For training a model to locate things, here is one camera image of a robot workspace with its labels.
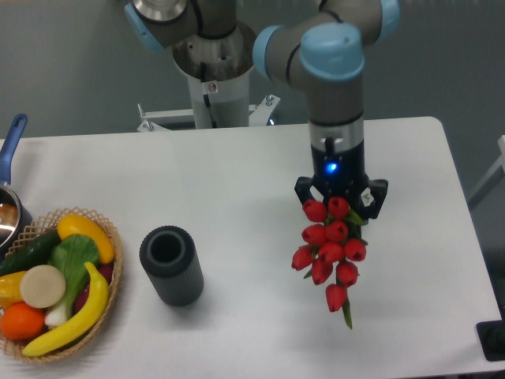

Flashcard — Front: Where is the red tulip bouquet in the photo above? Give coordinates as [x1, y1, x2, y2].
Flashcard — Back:
[291, 197, 368, 328]

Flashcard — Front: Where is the black device at table edge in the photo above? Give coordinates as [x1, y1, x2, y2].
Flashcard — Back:
[476, 320, 504, 362]

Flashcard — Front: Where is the dark grey ribbed vase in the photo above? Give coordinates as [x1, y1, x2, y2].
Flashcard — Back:
[139, 226, 204, 306]

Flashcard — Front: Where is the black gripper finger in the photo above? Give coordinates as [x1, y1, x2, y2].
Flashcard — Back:
[359, 179, 389, 224]
[295, 176, 328, 205]

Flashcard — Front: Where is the orange fruit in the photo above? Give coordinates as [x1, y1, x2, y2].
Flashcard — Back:
[1, 302, 45, 340]

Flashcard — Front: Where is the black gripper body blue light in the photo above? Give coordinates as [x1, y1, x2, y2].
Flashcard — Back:
[311, 141, 368, 205]

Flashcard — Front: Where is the purple red vegetable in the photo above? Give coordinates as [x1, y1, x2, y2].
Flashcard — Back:
[73, 264, 114, 313]

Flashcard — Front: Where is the beige round disc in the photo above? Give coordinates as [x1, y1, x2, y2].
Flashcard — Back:
[20, 265, 66, 309]

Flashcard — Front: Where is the yellow banana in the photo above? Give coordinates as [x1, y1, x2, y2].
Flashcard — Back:
[21, 262, 109, 358]

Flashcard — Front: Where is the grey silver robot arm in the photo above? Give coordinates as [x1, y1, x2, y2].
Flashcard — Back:
[125, 1, 400, 220]

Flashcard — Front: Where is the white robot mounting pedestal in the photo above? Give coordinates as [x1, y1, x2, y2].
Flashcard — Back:
[137, 21, 281, 132]

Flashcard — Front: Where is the green cucumber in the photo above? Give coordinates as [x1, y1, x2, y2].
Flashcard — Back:
[1, 230, 61, 276]

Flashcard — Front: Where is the yellow bell pepper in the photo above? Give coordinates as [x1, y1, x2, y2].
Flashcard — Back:
[0, 271, 26, 309]

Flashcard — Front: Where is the white frame at right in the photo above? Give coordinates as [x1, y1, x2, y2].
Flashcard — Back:
[467, 135, 504, 212]

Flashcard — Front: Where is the blue handled steel pot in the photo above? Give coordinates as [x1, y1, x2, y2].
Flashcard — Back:
[1, 114, 32, 260]

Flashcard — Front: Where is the green bok choy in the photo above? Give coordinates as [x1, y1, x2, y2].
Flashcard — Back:
[45, 234, 99, 328]

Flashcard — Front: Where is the woven wicker basket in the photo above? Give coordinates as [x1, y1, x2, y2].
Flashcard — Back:
[1, 207, 123, 363]

